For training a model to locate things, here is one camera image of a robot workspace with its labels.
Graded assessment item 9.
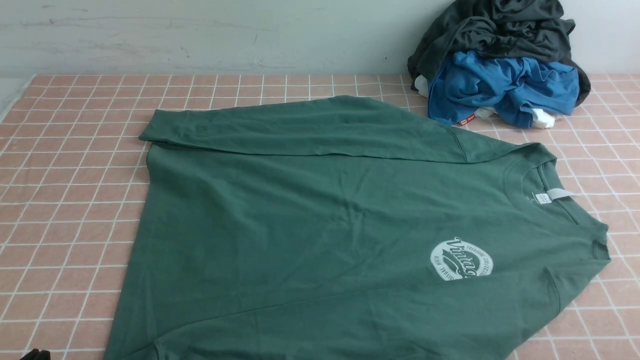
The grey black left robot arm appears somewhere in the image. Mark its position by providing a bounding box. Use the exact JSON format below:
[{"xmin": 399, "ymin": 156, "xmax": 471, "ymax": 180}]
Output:
[{"xmin": 20, "ymin": 348, "xmax": 51, "ymax": 360}]

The blue crumpled garment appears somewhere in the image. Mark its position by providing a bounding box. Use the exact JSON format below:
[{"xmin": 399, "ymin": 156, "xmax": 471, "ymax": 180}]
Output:
[{"xmin": 427, "ymin": 50, "xmax": 579, "ymax": 129}]

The green long sleeve shirt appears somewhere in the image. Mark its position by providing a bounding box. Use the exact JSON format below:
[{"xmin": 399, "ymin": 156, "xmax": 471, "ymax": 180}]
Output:
[{"xmin": 104, "ymin": 96, "xmax": 611, "ymax": 360}]

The dark grey crumpled garment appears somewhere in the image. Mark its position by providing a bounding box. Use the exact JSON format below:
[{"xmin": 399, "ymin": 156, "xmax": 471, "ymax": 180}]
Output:
[{"xmin": 407, "ymin": 0, "xmax": 592, "ymax": 106}]

